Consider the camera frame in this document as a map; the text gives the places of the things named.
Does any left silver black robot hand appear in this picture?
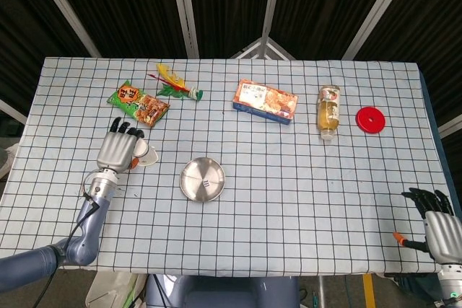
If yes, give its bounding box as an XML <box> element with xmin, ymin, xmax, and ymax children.
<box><xmin>96</xmin><ymin>116</ymin><xmax>146</xmax><ymax>174</ymax></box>

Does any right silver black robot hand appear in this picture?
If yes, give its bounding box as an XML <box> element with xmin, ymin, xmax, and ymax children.
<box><xmin>392</xmin><ymin>187</ymin><xmax>462</xmax><ymax>263</ymax></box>

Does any white paper cup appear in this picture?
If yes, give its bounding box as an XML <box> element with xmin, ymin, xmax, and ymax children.
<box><xmin>131</xmin><ymin>138</ymin><xmax>160</xmax><ymax>169</ymax></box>

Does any green snack bag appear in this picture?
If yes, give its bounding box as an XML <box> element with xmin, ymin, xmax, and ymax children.
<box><xmin>106</xmin><ymin>79</ymin><xmax>171</xmax><ymax>129</ymax></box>

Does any colourful feather shuttlecock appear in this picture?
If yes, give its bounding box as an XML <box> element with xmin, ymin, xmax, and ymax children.
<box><xmin>147</xmin><ymin>63</ymin><xmax>204</xmax><ymax>102</ymax></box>

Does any round stainless steel plate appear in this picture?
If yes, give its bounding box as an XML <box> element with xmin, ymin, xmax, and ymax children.
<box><xmin>179</xmin><ymin>157</ymin><xmax>226</xmax><ymax>203</ymax></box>

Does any white bundle beside table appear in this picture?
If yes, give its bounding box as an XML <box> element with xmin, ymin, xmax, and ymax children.
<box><xmin>0</xmin><ymin>141</ymin><xmax>19</xmax><ymax>181</ymax></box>

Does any red plastic disc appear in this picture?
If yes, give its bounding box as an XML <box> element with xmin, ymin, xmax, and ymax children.
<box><xmin>355</xmin><ymin>106</ymin><xmax>387</xmax><ymax>135</ymax></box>

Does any white plastic bag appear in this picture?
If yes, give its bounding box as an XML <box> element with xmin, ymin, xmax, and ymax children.
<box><xmin>85</xmin><ymin>271</ymin><xmax>145</xmax><ymax>308</ymax></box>

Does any blue orange biscuit box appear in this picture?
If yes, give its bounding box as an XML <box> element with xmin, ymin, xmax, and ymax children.
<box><xmin>232</xmin><ymin>77</ymin><xmax>300</xmax><ymax>126</ymax></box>

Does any blue checked tablecloth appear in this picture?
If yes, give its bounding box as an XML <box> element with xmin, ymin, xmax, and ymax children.
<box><xmin>0</xmin><ymin>56</ymin><xmax>456</xmax><ymax>275</ymax></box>

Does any plastic tea bottle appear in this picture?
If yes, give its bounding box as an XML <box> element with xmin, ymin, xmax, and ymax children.
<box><xmin>316</xmin><ymin>84</ymin><xmax>342</xmax><ymax>141</ymax></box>

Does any blue-grey robot torso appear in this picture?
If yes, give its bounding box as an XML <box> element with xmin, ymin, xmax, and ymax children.
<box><xmin>144</xmin><ymin>274</ymin><xmax>300</xmax><ymax>308</ymax></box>

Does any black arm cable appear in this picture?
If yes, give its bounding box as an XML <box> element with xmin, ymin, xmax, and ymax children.
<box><xmin>35</xmin><ymin>177</ymin><xmax>101</xmax><ymax>308</ymax></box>

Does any white frame crossbar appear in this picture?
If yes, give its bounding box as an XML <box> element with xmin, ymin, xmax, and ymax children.
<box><xmin>0</xmin><ymin>97</ymin><xmax>29</xmax><ymax>126</ymax></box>
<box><xmin>437</xmin><ymin>113</ymin><xmax>462</xmax><ymax>139</ymax></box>

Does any white frame post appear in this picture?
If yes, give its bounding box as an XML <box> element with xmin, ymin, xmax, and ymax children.
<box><xmin>341</xmin><ymin>0</ymin><xmax>414</xmax><ymax>61</ymax></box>
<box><xmin>168</xmin><ymin>0</ymin><xmax>201</xmax><ymax>59</ymax></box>
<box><xmin>27</xmin><ymin>0</ymin><xmax>103</xmax><ymax>58</ymax></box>
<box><xmin>258</xmin><ymin>0</ymin><xmax>286</xmax><ymax>58</ymax></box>

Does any white triangular frame brace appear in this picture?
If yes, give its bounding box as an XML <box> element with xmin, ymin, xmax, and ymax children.
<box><xmin>230</xmin><ymin>36</ymin><xmax>297</xmax><ymax>61</ymax></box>

